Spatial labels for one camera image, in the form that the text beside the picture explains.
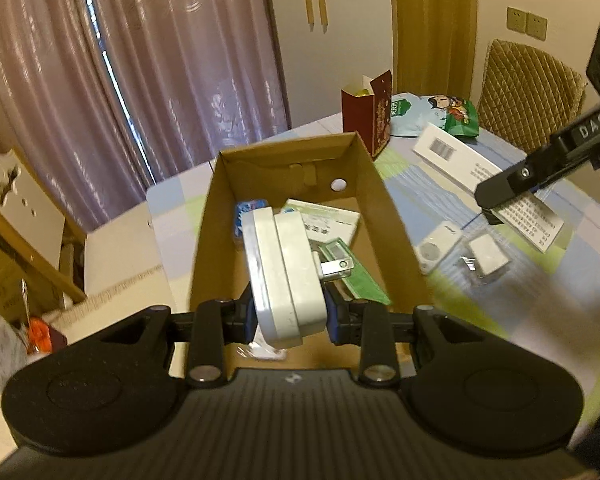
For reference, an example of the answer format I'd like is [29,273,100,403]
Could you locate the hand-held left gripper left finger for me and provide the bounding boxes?
[97,295,258,388]

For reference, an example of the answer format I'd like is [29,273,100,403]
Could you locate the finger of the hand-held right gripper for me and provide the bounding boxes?
[475,146,576,226]

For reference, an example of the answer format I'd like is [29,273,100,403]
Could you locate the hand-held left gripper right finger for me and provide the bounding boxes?
[325,295,486,388]

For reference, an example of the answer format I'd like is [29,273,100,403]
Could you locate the green medicine box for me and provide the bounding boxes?
[317,240,393,308]

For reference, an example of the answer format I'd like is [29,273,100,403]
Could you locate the white power adapter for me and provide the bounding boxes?
[237,206,355,361]

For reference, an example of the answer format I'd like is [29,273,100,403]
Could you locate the long white ointment box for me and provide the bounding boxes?
[412,122,566,254]

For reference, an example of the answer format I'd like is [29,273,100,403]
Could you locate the clear bag with white block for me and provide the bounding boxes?
[457,232,512,288]

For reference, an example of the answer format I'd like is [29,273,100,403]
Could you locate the small white remote control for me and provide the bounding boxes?
[414,220,463,276]

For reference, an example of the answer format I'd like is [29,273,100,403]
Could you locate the wide white medicine box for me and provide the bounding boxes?
[282,198,362,256]

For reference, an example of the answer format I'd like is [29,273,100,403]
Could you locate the blue floss pick box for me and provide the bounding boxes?
[233,199,273,251]

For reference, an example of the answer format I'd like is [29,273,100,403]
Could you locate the brown cardboard box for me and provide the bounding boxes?
[187,131,426,373]

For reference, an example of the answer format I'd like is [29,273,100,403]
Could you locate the desktop with checked tablecloth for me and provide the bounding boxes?
[145,112,600,441]

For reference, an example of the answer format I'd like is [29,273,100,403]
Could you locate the tan quilted chair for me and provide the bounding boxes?
[477,39,588,153]

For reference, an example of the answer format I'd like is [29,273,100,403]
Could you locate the green cartoon snack bag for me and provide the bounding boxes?
[390,92,481,140]

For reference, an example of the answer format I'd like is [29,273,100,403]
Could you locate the white fringed cloth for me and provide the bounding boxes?
[62,215,176,321]

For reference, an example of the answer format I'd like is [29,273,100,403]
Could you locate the dark red gift box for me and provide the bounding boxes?
[341,70,393,161]

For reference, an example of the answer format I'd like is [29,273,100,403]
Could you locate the white wardrobe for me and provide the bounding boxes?
[265,0,396,131]

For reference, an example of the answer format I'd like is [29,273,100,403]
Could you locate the white wooden chairs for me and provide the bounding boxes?
[0,149,88,303]

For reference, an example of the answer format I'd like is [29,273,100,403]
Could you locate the brown carton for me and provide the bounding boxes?
[0,240,63,323]

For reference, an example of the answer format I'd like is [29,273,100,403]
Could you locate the white printed plastic bag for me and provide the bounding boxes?
[0,302,31,391]

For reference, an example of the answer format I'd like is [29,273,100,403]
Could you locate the mauve sheer curtain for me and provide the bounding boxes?
[80,0,288,186]
[0,0,151,233]

